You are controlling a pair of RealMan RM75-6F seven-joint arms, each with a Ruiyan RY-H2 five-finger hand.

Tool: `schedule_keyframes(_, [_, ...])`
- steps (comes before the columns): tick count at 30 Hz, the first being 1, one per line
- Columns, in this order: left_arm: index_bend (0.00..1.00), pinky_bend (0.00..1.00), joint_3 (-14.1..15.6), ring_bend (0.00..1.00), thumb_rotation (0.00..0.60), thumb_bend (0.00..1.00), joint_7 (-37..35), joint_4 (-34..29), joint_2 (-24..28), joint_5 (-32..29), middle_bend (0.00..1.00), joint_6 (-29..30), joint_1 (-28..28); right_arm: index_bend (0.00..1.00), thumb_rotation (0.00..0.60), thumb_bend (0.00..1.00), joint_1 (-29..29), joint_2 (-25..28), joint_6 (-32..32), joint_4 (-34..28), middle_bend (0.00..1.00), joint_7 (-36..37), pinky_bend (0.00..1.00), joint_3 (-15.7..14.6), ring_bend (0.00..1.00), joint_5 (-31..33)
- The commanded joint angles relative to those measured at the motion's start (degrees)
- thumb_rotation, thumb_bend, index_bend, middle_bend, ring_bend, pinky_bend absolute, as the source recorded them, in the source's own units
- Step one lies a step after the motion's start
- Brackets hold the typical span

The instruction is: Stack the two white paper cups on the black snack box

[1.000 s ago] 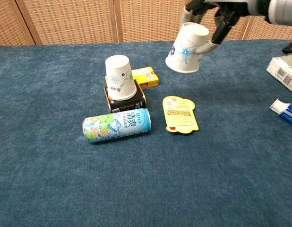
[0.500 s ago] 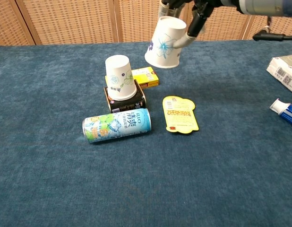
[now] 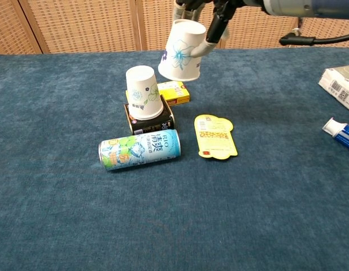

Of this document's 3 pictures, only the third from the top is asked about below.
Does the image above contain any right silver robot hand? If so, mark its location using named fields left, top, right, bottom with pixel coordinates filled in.
left=172, top=0, right=246, bottom=57

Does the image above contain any yellow cardboard box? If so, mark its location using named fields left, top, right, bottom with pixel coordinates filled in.
left=125, top=80, right=191, bottom=106

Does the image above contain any yellow shaped card packet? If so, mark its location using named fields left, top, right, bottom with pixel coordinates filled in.
left=194, top=113, right=238, bottom=161

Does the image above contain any black rectangular tin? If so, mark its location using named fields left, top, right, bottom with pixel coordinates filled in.
left=124, top=94, right=175, bottom=136

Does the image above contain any woven rattan folding screen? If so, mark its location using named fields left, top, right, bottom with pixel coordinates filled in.
left=0, top=0, right=349, bottom=55

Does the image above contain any multicolour tissue pack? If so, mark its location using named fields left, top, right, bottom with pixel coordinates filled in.
left=317, top=65, right=349, bottom=116

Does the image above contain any light blue drink can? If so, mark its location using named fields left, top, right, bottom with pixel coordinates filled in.
left=98, top=129, right=182, bottom=172

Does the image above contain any blue white toothpaste tube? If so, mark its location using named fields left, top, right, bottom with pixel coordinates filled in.
left=321, top=117, right=349, bottom=153

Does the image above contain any blue table cloth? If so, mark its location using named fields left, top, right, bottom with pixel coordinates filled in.
left=0, top=46, right=349, bottom=271

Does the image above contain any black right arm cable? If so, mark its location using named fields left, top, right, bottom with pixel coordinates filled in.
left=278, top=18, right=349, bottom=46

